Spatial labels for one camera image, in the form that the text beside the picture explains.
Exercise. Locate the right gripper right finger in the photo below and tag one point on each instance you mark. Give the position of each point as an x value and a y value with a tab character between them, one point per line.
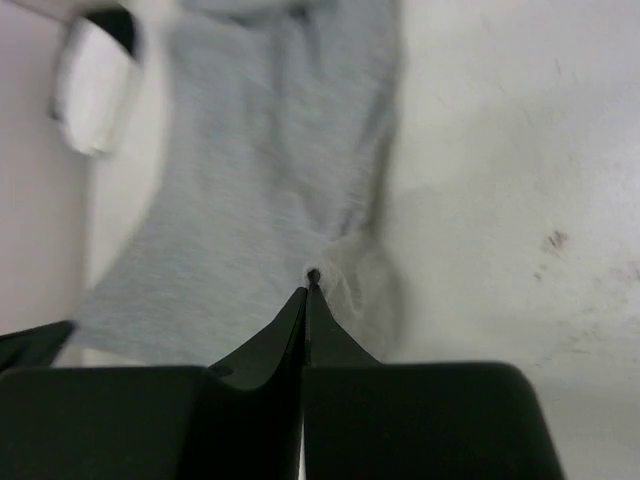
364	419

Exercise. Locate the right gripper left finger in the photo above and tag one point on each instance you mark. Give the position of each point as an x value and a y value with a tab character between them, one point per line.
236	419

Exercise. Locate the grey tank top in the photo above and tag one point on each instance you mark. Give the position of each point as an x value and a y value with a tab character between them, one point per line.
284	114

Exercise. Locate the folded white tank top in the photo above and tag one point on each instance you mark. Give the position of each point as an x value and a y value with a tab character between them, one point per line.
95	82

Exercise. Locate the folded black tank top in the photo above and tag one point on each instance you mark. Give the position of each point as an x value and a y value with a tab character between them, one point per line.
119	23

